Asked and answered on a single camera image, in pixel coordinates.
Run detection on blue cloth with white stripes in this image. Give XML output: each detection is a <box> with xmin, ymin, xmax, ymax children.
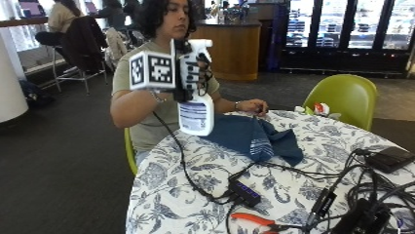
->
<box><xmin>198</xmin><ymin>111</ymin><xmax>305</xmax><ymax>168</ymax></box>

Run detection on white spray bottle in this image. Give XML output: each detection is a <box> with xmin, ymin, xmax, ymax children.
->
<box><xmin>176</xmin><ymin>38</ymin><xmax>217</xmax><ymax>137</ymax></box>

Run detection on curved wooden counter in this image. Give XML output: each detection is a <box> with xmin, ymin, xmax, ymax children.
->
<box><xmin>189</xmin><ymin>19</ymin><xmax>263</xmax><ymax>82</ymax></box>

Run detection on white cube with black markers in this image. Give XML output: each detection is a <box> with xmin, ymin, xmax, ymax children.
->
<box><xmin>128</xmin><ymin>49</ymin><xmax>178</xmax><ymax>93</ymax></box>

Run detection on red and white small toy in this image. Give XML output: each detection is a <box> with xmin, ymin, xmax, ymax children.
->
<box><xmin>313</xmin><ymin>101</ymin><xmax>333</xmax><ymax>117</ymax></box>

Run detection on green plastic chair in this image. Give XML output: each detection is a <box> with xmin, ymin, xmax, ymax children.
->
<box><xmin>124</xmin><ymin>127</ymin><xmax>140</xmax><ymax>177</ymax></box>
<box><xmin>301</xmin><ymin>73</ymin><xmax>379</xmax><ymax>133</ymax></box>

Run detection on the person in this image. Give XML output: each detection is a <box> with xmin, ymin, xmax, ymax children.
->
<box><xmin>109</xmin><ymin>0</ymin><xmax>270</xmax><ymax>168</ymax></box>

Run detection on blue floral white tablecloth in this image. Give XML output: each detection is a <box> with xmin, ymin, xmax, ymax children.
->
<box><xmin>125</xmin><ymin>109</ymin><xmax>415</xmax><ymax>234</ymax></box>

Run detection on black hub with blue lights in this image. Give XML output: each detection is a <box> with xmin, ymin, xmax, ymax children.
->
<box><xmin>227</xmin><ymin>179</ymin><xmax>263</xmax><ymax>209</ymax></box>

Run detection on dark jacket on stool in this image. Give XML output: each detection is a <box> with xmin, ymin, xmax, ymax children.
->
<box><xmin>60</xmin><ymin>15</ymin><xmax>109</xmax><ymax>74</ymax></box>

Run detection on glass door drinks fridge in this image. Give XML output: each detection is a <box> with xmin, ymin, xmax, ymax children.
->
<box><xmin>266</xmin><ymin>0</ymin><xmax>415</xmax><ymax>78</ymax></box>

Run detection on metal bar stool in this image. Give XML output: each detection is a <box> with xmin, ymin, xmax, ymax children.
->
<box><xmin>35</xmin><ymin>31</ymin><xmax>109</xmax><ymax>97</ymax></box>

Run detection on black flat box device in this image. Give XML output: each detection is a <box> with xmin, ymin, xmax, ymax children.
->
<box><xmin>364</xmin><ymin>145</ymin><xmax>415</xmax><ymax>175</ymax></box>

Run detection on dark bag on floor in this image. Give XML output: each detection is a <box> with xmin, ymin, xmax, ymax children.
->
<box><xmin>17</xmin><ymin>79</ymin><xmax>57</xmax><ymax>109</ymax></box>

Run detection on white round pillar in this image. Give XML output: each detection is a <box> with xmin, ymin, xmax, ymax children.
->
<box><xmin>0</xmin><ymin>28</ymin><xmax>29</xmax><ymax>125</ymax></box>

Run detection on black glove cable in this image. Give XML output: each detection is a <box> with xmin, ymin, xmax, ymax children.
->
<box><xmin>150</xmin><ymin>110</ymin><xmax>237</xmax><ymax>206</ymax></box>

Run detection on black cable adapter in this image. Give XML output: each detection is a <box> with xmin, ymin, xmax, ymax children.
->
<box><xmin>307</xmin><ymin>187</ymin><xmax>338</xmax><ymax>219</ymax></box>

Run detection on orange handled pliers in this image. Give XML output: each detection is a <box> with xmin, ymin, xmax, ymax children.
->
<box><xmin>230</xmin><ymin>212</ymin><xmax>286</xmax><ymax>234</ymax></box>

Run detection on bundle of black cables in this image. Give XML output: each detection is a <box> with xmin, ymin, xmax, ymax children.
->
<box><xmin>297</xmin><ymin>147</ymin><xmax>415</xmax><ymax>234</ymax></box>

